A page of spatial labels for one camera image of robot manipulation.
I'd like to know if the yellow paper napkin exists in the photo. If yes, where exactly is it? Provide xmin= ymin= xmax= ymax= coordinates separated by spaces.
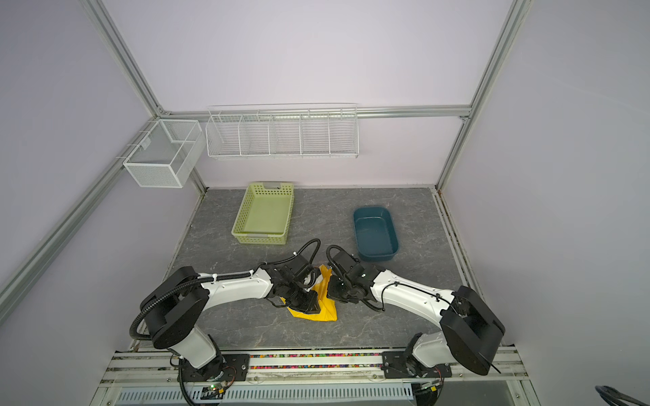
xmin=289 ymin=265 xmax=338 ymax=322

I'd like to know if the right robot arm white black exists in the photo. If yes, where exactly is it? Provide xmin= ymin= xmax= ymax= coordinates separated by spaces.
xmin=326 ymin=245 xmax=505 ymax=377

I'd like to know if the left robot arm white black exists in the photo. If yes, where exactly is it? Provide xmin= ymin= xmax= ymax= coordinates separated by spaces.
xmin=129 ymin=239 xmax=321 ymax=382

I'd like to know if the dark teal plastic bin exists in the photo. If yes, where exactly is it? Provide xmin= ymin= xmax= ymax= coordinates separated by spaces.
xmin=353 ymin=206 xmax=399 ymax=262

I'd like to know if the green perforated plastic basket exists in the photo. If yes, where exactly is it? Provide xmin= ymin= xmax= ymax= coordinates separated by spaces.
xmin=231 ymin=182 xmax=295 ymax=245

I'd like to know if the white wire shelf rack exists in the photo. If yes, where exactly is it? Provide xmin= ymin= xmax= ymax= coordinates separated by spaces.
xmin=206 ymin=103 xmax=360 ymax=159

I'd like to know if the white mesh wall basket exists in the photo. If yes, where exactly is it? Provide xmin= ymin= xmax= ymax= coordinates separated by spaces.
xmin=124 ymin=119 xmax=207 ymax=189

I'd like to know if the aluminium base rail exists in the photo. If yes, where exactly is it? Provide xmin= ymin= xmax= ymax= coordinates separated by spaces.
xmin=91 ymin=347 xmax=540 ymax=405

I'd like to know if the black cable at corner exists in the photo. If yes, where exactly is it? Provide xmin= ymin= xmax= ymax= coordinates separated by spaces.
xmin=595 ymin=385 xmax=650 ymax=406

